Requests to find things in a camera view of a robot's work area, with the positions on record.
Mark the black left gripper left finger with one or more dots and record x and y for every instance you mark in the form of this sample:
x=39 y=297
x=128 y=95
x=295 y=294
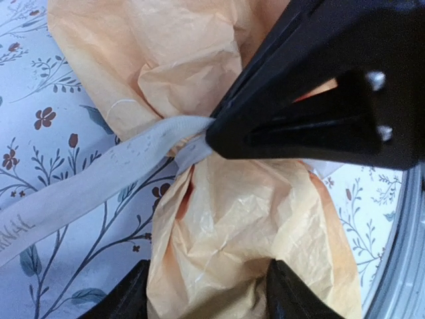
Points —
x=128 y=300

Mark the aluminium front rail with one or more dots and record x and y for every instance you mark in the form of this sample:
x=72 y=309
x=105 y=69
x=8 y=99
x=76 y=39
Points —
x=398 y=288

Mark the white printed ribbon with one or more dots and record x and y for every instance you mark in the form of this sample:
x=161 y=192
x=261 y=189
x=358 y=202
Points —
x=37 y=216

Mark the floral patterned tablecloth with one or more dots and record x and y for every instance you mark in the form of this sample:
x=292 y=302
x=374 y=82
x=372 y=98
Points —
x=50 y=130

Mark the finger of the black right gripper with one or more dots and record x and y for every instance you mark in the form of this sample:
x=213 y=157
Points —
x=314 y=41
x=351 y=123

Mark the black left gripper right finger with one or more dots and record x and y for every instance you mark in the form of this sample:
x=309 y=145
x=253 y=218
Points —
x=288 y=297

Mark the orange paper flower bouquet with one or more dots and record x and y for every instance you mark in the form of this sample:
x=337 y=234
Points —
x=222 y=222

